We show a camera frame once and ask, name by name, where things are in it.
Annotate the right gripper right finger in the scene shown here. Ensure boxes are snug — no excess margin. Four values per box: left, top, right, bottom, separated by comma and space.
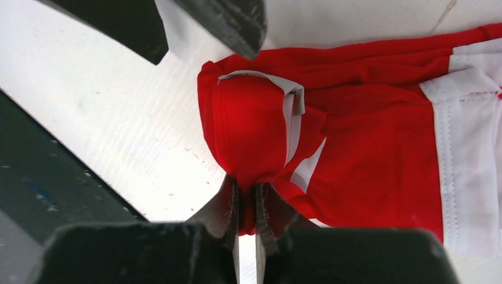
254, 183, 319, 283

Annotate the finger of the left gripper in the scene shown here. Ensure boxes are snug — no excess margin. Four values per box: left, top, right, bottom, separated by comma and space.
41, 0, 169, 65
174, 0, 268, 60

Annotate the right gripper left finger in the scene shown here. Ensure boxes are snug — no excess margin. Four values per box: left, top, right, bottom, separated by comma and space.
185, 175, 240, 283

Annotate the red underwear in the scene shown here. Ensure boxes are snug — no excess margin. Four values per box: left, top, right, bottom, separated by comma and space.
197, 23, 501, 256

